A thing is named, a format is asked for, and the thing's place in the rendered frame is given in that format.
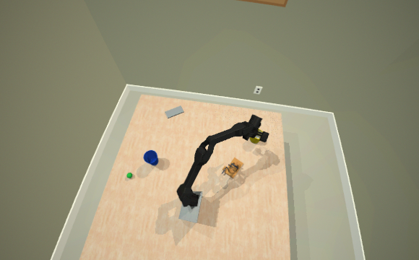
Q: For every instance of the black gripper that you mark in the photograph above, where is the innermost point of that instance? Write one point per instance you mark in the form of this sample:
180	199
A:
263	136

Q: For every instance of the yellow mug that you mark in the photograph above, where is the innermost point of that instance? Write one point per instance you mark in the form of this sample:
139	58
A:
256	140

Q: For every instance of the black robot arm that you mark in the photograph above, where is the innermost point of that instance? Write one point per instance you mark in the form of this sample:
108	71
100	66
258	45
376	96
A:
244	129

